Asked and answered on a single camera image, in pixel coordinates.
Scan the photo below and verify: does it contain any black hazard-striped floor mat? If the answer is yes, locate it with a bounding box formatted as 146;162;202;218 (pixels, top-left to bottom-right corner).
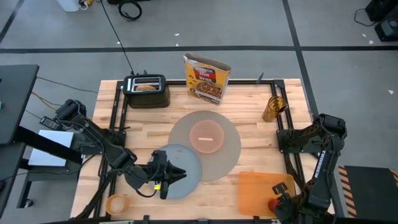
338;165;398;218

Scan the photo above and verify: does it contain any grey round placemat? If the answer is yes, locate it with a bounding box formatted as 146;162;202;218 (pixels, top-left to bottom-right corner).
167;110;242;182

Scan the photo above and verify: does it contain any black metal table frame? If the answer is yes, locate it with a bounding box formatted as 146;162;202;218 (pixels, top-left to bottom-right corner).
74;79;335;224

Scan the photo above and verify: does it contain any red apple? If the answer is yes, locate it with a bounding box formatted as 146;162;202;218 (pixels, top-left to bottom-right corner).
267;198;280;214

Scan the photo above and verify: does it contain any thin black floor cable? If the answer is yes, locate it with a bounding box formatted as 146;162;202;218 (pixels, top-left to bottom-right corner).
35;76;99;94

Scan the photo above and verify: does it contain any white sheet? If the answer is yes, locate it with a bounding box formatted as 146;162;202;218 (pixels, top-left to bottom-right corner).
27;129;75;167

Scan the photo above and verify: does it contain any black side desk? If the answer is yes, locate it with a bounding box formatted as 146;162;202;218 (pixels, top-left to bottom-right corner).
0;64;83;218

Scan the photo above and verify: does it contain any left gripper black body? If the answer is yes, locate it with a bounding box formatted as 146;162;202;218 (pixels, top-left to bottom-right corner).
146;149;171;200

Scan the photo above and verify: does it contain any black toaster power cable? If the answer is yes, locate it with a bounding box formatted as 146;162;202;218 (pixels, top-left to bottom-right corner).
99;0;136;77

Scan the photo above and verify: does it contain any yellow floor cable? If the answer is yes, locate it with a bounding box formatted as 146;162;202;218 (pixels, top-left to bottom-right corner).
30;91;63;110

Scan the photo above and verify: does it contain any black floor equipment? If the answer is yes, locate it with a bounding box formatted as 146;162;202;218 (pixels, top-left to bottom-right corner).
354;0;398;43

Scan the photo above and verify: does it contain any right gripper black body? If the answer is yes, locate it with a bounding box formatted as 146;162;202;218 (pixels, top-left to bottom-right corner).
274;194;307;223

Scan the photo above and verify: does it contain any coiled black cable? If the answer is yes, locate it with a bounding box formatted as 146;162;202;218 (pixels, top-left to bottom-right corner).
117;0;143;22

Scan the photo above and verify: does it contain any translucent orange tray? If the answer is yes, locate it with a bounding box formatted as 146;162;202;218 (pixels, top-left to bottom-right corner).
238;170;296;218

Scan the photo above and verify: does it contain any black power adapter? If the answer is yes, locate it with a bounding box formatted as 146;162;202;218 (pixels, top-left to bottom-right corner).
39;115;63;131

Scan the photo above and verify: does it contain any white container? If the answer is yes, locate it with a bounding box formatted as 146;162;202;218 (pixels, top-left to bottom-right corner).
57;0;81;12

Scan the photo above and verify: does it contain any black two-slot toaster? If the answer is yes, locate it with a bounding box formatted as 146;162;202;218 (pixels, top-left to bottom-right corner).
123;73;171;109

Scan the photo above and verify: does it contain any yellow raisin bran cereal box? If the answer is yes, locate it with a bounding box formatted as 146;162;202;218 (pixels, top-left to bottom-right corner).
183;53;231;106

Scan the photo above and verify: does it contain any amber faceted drinking glass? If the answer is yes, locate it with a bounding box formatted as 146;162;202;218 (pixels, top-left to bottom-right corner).
262;95;287;123

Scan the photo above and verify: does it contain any translucent pink bowl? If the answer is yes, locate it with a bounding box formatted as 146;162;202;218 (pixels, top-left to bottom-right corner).
189;119;225;154

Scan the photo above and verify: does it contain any grey round plate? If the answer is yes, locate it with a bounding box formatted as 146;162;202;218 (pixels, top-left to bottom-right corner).
149;143;202;200

